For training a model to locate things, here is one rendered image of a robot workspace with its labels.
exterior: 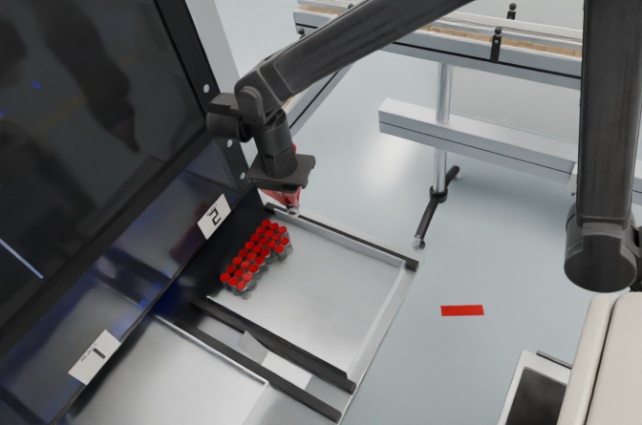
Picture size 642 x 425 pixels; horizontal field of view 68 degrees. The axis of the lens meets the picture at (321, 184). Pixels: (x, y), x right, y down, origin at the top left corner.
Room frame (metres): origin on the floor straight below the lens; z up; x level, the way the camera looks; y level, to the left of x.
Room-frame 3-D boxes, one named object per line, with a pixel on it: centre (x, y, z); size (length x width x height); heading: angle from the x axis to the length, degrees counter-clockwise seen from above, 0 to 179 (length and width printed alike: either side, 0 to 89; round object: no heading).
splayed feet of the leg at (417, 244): (1.30, -0.50, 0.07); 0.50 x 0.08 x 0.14; 140
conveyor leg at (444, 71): (1.30, -0.50, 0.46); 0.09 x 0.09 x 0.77; 50
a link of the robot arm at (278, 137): (0.56, 0.06, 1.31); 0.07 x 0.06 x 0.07; 57
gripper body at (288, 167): (0.56, 0.06, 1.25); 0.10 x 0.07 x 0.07; 64
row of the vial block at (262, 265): (0.61, 0.16, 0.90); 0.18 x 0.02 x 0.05; 140
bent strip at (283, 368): (0.38, 0.16, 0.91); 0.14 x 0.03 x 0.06; 50
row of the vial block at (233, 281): (0.62, 0.18, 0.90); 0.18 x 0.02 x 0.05; 140
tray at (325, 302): (0.54, 0.08, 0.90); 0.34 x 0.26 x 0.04; 50
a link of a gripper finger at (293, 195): (0.56, 0.06, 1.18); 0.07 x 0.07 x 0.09; 64
